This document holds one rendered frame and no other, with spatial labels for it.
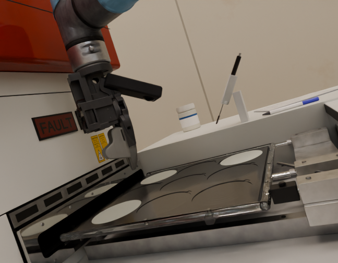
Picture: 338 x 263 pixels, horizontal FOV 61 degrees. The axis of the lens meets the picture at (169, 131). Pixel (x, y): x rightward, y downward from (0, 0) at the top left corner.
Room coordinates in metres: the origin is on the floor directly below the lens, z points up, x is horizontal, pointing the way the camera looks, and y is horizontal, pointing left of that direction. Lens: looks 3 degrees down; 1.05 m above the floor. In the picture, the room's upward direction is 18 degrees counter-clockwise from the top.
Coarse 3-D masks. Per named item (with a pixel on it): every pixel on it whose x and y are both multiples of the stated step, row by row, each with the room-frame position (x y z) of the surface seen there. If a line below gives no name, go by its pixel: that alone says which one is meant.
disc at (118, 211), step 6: (120, 204) 0.59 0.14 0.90; (126, 204) 0.57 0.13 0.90; (132, 204) 0.56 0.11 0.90; (138, 204) 0.55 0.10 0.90; (108, 210) 0.57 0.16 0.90; (114, 210) 0.56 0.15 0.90; (120, 210) 0.54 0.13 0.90; (126, 210) 0.53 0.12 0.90; (132, 210) 0.52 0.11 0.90; (96, 216) 0.56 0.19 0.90; (102, 216) 0.55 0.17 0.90; (108, 216) 0.53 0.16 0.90; (114, 216) 0.52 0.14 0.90; (120, 216) 0.51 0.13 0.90; (96, 222) 0.52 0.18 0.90; (102, 222) 0.51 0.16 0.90
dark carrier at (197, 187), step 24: (192, 168) 0.72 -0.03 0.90; (216, 168) 0.63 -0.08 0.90; (240, 168) 0.57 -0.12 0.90; (264, 168) 0.53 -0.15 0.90; (144, 192) 0.63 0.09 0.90; (168, 192) 0.57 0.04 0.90; (192, 192) 0.51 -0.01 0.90; (216, 192) 0.47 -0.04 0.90; (240, 192) 0.44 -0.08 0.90; (144, 216) 0.47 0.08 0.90
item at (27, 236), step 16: (112, 176) 0.73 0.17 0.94; (144, 176) 0.87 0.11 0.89; (96, 192) 0.66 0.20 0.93; (64, 208) 0.56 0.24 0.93; (32, 224) 0.49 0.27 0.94; (48, 224) 0.52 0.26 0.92; (16, 240) 0.47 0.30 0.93; (32, 240) 0.48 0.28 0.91; (80, 240) 0.57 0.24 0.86; (32, 256) 0.47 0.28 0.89; (48, 256) 0.50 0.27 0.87; (64, 256) 0.53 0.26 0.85
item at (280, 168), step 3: (279, 165) 0.68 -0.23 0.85; (282, 165) 0.67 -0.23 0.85; (276, 168) 0.66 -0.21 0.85; (279, 168) 0.66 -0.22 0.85; (282, 168) 0.66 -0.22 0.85; (285, 168) 0.65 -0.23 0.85; (288, 168) 0.65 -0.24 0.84; (291, 168) 0.65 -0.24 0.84; (294, 168) 0.65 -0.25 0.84; (276, 171) 0.66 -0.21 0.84; (279, 171) 0.66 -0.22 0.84; (282, 171) 0.66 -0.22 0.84; (285, 177) 0.66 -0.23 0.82; (288, 177) 0.65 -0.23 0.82; (291, 177) 0.65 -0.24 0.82; (273, 180) 0.67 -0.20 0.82; (276, 180) 0.67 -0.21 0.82; (279, 180) 0.66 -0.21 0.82
